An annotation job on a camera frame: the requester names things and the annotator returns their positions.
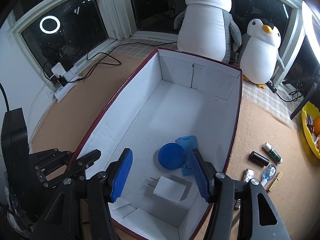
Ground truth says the small plush penguin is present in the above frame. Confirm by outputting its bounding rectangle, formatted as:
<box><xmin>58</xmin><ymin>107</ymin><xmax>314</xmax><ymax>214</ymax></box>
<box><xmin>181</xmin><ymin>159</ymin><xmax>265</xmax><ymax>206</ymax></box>
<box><xmin>238</xmin><ymin>18</ymin><xmax>285</xmax><ymax>89</ymax></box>

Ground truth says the yellow fruit bowl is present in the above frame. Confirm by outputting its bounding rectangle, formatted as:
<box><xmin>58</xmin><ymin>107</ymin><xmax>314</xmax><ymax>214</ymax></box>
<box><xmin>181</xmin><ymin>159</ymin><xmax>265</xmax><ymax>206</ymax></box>
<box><xmin>301</xmin><ymin>101</ymin><xmax>319</xmax><ymax>159</ymax></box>

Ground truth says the white usb charger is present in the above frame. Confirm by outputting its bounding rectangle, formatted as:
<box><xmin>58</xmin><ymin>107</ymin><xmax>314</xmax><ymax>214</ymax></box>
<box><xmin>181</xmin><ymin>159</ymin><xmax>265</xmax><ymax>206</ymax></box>
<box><xmin>146</xmin><ymin>176</ymin><xmax>189</xmax><ymax>203</ymax></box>

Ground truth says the black inline cable switch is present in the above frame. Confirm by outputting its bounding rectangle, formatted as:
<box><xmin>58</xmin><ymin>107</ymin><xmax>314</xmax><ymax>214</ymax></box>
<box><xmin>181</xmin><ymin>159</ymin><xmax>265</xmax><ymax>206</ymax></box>
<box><xmin>266</xmin><ymin>81</ymin><xmax>277</xmax><ymax>93</ymax></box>

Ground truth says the light blue phone stand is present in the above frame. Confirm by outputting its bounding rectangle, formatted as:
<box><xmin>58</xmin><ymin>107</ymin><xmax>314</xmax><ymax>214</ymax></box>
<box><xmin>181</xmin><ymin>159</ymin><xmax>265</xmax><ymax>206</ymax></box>
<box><xmin>175</xmin><ymin>135</ymin><xmax>199</xmax><ymax>177</ymax></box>

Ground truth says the clear blue sanitizer bottle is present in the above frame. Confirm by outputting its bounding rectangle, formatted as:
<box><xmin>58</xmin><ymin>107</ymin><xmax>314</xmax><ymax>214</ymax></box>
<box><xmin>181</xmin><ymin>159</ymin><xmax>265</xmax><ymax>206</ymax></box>
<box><xmin>260</xmin><ymin>164</ymin><xmax>277</xmax><ymax>186</ymax></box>

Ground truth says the wrapped candy pile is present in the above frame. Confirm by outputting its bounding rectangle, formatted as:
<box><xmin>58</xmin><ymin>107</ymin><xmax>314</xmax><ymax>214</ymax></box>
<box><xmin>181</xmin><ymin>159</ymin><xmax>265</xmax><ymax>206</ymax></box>
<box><xmin>306</xmin><ymin>114</ymin><xmax>319</xmax><ymax>142</ymax></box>

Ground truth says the white power strip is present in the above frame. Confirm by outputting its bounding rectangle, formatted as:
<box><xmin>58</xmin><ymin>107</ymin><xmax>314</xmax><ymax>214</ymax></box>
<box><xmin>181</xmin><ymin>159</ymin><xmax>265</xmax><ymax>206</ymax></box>
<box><xmin>54</xmin><ymin>72</ymin><xmax>80</xmax><ymax>103</ymax></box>

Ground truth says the patterned lighter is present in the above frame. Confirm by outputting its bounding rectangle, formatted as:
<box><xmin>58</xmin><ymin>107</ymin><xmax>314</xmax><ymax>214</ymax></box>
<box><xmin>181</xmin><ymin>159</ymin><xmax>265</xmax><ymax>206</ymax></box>
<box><xmin>233</xmin><ymin>168</ymin><xmax>256</xmax><ymax>210</ymax></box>

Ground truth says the blue round tin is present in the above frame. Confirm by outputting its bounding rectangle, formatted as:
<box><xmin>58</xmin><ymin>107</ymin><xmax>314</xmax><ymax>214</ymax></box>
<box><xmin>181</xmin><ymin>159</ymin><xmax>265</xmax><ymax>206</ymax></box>
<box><xmin>158</xmin><ymin>142</ymin><xmax>187</xmax><ymax>170</ymax></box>

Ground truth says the black cylinder tube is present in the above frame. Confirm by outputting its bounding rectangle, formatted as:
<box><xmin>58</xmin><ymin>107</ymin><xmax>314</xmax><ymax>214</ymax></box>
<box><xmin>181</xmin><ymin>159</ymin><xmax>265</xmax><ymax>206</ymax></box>
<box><xmin>249</xmin><ymin>151</ymin><xmax>270</xmax><ymax>167</ymax></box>

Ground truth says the large plush penguin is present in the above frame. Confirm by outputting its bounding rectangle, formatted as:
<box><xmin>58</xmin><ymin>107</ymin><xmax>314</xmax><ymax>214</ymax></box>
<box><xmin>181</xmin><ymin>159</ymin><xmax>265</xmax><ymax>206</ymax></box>
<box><xmin>174</xmin><ymin>0</ymin><xmax>242</xmax><ymax>63</ymax></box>

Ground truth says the white wall charger block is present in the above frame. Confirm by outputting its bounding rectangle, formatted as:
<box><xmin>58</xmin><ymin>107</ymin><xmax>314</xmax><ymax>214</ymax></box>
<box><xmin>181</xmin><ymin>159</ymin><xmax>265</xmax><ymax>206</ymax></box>
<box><xmin>51</xmin><ymin>62</ymin><xmax>66</xmax><ymax>79</ymax></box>

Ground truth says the black power cable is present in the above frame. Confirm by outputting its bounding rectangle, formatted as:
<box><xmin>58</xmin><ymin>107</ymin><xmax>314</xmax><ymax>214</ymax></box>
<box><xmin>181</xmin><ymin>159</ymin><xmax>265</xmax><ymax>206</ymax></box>
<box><xmin>42</xmin><ymin>42</ymin><xmax>178</xmax><ymax>86</ymax></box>

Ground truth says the green white glue stick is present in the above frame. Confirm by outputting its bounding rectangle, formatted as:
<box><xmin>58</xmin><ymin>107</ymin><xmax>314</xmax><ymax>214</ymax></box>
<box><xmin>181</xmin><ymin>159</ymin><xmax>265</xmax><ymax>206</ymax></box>
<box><xmin>263</xmin><ymin>142</ymin><xmax>283</xmax><ymax>164</ymax></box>

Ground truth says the white ring light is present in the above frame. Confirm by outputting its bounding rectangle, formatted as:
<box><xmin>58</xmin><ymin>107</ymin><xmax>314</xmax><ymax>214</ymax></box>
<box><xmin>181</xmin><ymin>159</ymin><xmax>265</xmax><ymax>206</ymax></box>
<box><xmin>302</xmin><ymin>1</ymin><xmax>319</xmax><ymax>62</ymax></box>

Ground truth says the wooden clothespin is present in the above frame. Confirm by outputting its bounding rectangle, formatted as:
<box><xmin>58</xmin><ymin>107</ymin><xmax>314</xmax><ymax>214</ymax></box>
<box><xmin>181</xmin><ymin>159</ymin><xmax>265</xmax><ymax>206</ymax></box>
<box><xmin>266</xmin><ymin>171</ymin><xmax>283</xmax><ymax>193</ymax></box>

